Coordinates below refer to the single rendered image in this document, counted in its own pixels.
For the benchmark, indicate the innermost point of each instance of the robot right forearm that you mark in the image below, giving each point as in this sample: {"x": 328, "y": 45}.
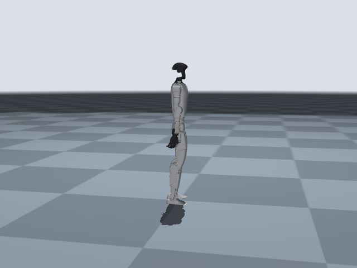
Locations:
{"x": 176, "y": 120}

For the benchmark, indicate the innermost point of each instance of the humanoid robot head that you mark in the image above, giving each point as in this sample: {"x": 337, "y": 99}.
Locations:
{"x": 180, "y": 67}

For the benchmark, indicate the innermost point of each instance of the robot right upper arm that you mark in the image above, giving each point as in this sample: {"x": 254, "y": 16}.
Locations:
{"x": 176, "y": 91}

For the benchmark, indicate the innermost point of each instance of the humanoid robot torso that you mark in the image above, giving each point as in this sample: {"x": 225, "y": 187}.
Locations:
{"x": 183, "y": 102}

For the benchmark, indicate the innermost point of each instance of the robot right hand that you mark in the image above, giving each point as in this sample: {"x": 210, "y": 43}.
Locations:
{"x": 174, "y": 140}

